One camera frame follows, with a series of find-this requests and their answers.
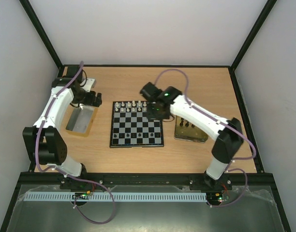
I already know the white slotted cable duct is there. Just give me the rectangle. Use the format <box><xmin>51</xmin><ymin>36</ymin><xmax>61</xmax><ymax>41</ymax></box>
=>
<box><xmin>23</xmin><ymin>192</ymin><xmax>207</xmax><ymax>203</ymax></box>

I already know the black aluminium frame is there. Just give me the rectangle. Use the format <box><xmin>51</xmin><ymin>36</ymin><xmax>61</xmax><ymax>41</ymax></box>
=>
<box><xmin>0</xmin><ymin>0</ymin><xmax>291</xmax><ymax>232</ymax></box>

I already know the gold tin with black pieces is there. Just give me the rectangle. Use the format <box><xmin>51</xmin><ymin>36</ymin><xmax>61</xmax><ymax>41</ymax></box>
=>
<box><xmin>174</xmin><ymin>116</ymin><xmax>208</xmax><ymax>143</ymax></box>

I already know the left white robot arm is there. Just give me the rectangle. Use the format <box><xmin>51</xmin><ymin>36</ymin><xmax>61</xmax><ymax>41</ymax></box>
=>
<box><xmin>22</xmin><ymin>62</ymin><xmax>102</xmax><ymax>179</ymax></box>

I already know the silver gold tin lid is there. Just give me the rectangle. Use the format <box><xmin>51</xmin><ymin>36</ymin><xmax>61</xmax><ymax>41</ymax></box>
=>
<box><xmin>66</xmin><ymin>105</ymin><xmax>98</xmax><ymax>137</ymax></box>

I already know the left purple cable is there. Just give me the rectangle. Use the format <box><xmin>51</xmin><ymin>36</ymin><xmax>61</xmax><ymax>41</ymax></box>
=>
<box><xmin>34</xmin><ymin>60</ymin><xmax>116</xmax><ymax>224</ymax></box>

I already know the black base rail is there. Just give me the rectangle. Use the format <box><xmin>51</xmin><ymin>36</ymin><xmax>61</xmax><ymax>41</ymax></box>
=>
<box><xmin>17</xmin><ymin>172</ymin><xmax>276</xmax><ymax>191</ymax></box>

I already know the black silver chess board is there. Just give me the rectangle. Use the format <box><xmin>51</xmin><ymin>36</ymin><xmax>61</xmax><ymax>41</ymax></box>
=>
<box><xmin>109</xmin><ymin>101</ymin><xmax>164</xmax><ymax>148</ymax></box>

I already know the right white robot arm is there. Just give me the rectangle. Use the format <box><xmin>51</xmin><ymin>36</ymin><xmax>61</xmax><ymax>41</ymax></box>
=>
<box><xmin>140</xmin><ymin>82</ymin><xmax>243</xmax><ymax>189</ymax></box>

